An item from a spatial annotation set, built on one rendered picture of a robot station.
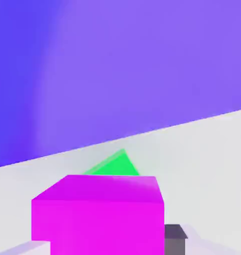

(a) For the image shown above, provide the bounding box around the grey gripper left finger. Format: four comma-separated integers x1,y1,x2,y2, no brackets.
0,240,51,255

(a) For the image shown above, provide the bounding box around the large purple box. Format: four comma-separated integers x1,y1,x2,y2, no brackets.
0,0,241,169

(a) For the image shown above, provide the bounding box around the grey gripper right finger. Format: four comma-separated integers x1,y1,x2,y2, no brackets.
164,224,233,255

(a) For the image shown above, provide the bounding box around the small green cube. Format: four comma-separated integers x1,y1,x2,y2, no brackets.
82,148,140,176

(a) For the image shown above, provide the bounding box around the small magenta cube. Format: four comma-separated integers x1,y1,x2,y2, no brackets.
31,174,165,255

